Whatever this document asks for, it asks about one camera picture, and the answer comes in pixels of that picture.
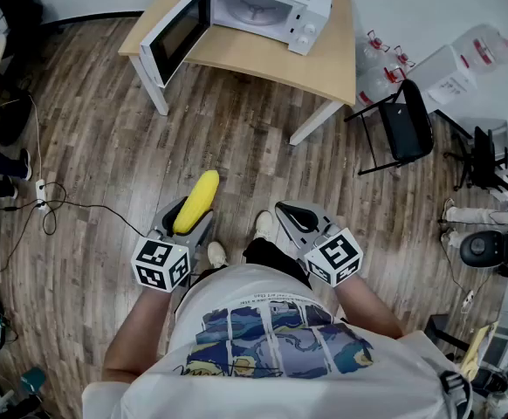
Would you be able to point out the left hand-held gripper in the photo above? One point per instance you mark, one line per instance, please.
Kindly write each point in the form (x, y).
(160, 262)

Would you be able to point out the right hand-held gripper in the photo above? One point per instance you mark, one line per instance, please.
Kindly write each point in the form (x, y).
(334, 258)

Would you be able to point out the yellow corn cob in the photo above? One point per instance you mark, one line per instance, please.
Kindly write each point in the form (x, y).
(195, 203)

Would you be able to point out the white microwave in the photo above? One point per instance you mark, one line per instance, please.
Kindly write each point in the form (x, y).
(306, 2)

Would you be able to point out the person's right forearm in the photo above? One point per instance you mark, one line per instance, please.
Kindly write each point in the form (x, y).
(367, 308)

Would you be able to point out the person's left forearm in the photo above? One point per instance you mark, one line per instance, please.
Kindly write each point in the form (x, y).
(138, 330)

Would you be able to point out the microwave glass turntable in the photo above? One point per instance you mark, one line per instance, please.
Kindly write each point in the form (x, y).
(254, 12)

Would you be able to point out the person's white right shoe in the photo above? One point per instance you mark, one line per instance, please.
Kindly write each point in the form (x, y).
(263, 224)

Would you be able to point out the person's white shoe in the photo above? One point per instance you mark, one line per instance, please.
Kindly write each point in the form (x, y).
(263, 224)
(217, 253)

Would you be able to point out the person's white left shoe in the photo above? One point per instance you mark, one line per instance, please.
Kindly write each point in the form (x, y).
(217, 253)

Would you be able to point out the person's black trousers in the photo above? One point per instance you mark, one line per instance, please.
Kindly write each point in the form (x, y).
(265, 253)

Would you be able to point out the black folding chair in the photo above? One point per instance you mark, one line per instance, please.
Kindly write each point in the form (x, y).
(404, 125)

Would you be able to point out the clear water jug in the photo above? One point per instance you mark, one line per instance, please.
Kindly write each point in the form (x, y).
(398, 63)
(369, 52)
(376, 85)
(483, 50)

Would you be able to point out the light wooden table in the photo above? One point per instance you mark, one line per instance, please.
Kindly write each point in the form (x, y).
(254, 55)

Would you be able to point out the person's white printed shirt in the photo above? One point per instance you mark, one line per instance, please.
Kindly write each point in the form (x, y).
(280, 400)

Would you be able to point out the black round device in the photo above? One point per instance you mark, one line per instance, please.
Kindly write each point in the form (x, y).
(483, 248)

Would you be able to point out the small white power strip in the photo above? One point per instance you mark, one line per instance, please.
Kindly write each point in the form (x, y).
(468, 300)

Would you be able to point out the black office chair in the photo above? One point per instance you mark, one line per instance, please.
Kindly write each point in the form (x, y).
(18, 11)
(483, 160)

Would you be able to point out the white cardboard box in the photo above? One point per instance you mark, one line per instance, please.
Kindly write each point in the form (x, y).
(441, 72)

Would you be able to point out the black bag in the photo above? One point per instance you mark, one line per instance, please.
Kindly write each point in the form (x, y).
(7, 116)

